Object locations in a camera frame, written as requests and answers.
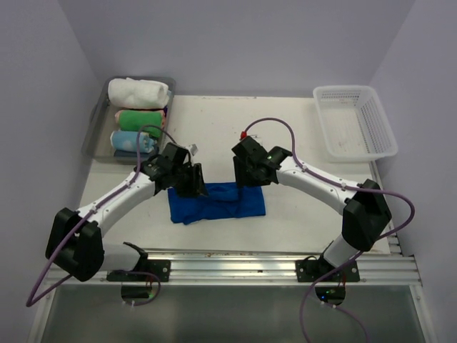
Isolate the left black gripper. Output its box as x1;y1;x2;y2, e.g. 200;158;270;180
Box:
171;162;209;198

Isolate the white towel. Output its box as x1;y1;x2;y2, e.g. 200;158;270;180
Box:
107;78;170;109

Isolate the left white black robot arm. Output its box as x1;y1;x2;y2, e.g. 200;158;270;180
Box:
45;143;208;282

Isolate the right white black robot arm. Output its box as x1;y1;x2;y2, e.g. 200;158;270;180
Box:
232;136;392;281

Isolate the blue cloud pattern towel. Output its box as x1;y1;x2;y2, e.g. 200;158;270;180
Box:
110;130;157;154

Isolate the green rolled towel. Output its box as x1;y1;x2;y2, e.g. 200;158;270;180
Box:
115;109;162;138

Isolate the grey plastic tray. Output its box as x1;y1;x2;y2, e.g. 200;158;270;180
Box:
81;76;176;165

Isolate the pink rolled towel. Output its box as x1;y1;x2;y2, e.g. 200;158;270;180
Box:
114;109;166;131

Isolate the white plastic basket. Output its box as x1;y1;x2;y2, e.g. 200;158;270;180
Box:
313;85;398;163

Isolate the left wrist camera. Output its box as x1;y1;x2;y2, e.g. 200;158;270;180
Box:
186;144;198;156

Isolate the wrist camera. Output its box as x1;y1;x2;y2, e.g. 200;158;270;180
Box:
186;144;198;156
239;131;261;142

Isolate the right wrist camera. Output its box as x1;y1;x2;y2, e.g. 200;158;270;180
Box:
239;131;261;142

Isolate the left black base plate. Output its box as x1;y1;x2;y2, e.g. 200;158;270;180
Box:
106;259;171;282

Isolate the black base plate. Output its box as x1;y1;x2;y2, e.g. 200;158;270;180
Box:
106;259;171;282
295;257;361;283

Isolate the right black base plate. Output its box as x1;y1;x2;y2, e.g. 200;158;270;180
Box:
295;257;361;283

